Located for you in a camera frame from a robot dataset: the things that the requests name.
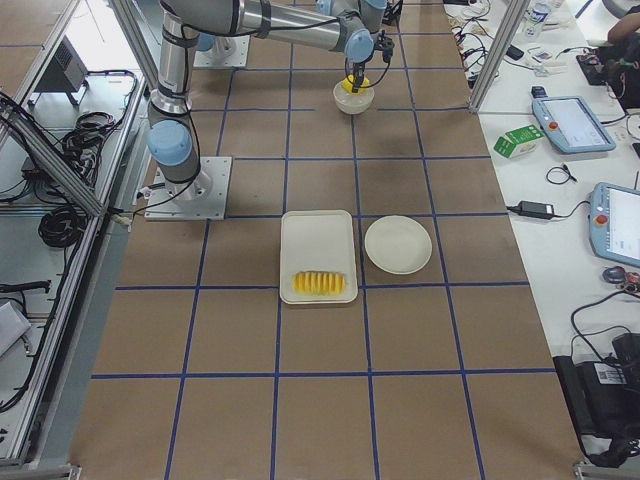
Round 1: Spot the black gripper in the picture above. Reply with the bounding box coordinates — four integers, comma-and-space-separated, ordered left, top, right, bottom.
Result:
344, 29, 394, 94

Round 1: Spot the yellow lemon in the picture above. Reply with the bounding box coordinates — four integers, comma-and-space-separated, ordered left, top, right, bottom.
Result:
340, 75, 370, 94

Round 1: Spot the white bowl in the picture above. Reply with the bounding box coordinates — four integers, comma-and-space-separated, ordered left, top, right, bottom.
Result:
333, 78, 375, 115

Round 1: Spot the green white carton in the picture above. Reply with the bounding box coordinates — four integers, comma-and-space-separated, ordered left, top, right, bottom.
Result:
493, 125, 544, 159

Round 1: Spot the white round plate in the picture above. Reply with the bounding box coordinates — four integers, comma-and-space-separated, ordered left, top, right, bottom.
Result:
365, 215, 433, 275

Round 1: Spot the white rectangular tray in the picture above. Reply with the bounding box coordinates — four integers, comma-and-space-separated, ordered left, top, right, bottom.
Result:
279, 210, 358, 305

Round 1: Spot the plastic water bottle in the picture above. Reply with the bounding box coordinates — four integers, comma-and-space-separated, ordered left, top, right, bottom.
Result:
522, 1, 551, 42

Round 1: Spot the blue teach pendant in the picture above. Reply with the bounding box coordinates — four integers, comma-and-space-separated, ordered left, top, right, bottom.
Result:
532, 96, 616, 154
588, 182, 639, 267

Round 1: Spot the black power adapter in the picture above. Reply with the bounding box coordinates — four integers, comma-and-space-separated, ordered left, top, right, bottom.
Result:
518, 200, 555, 220

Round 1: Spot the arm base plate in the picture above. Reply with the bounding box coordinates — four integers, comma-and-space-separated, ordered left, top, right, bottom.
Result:
194, 33, 250, 70
144, 157, 232, 221

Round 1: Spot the aluminium frame post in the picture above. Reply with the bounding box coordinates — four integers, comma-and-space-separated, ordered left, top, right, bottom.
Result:
469, 0, 528, 113

